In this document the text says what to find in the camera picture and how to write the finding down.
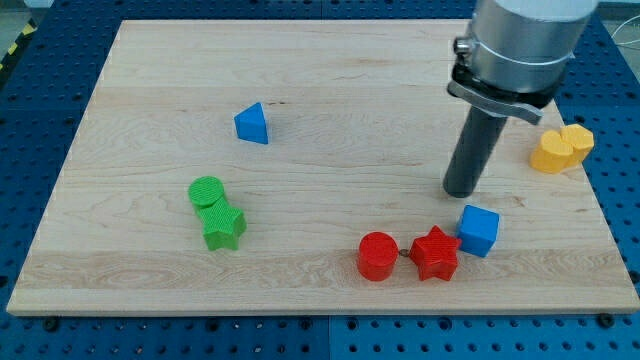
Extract green star block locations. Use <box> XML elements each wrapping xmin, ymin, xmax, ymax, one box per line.
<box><xmin>197</xmin><ymin>198</ymin><xmax>247</xmax><ymax>251</ymax></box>

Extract green cylinder block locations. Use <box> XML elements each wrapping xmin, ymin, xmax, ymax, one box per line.
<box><xmin>188</xmin><ymin>176</ymin><xmax>225</xmax><ymax>210</ymax></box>

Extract blue cube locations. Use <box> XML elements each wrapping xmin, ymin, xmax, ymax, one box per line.
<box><xmin>456</xmin><ymin>205</ymin><xmax>500</xmax><ymax>258</ymax></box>

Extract red cylinder block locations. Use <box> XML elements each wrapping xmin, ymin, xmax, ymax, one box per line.
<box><xmin>357</xmin><ymin>232</ymin><xmax>399</xmax><ymax>281</ymax></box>

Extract yellow heart block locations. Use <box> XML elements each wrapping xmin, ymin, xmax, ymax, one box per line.
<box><xmin>529</xmin><ymin>130</ymin><xmax>574</xmax><ymax>174</ymax></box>

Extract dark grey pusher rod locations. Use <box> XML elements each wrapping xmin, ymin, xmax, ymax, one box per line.
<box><xmin>443</xmin><ymin>107</ymin><xmax>507</xmax><ymax>198</ymax></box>

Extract white cable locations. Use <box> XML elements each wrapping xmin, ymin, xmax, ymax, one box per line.
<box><xmin>609</xmin><ymin>13</ymin><xmax>640</xmax><ymax>47</ymax></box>

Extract blue triangular prism block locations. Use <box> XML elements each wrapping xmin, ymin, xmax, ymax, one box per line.
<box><xmin>234</xmin><ymin>102</ymin><xmax>269</xmax><ymax>144</ymax></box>

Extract red star block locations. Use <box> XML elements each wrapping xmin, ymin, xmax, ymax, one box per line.
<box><xmin>409</xmin><ymin>225</ymin><xmax>462</xmax><ymax>281</ymax></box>

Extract black yellow hazard tape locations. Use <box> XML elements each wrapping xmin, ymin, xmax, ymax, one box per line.
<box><xmin>1</xmin><ymin>18</ymin><xmax>38</xmax><ymax>75</ymax></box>

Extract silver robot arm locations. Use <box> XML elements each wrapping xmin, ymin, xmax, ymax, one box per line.
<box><xmin>447</xmin><ymin>0</ymin><xmax>598</xmax><ymax>125</ymax></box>

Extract yellow hexagon block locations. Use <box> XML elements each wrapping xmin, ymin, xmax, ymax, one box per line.
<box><xmin>560</xmin><ymin>124</ymin><xmax>595</xmax><ymax>168</ymax></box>

